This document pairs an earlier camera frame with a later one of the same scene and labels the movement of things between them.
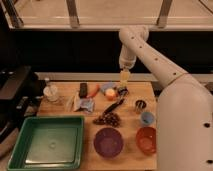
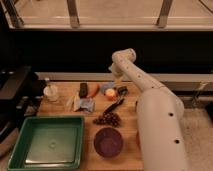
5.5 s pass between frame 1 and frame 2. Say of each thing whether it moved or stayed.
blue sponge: stayed
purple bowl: stayed
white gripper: moved
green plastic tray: stayed
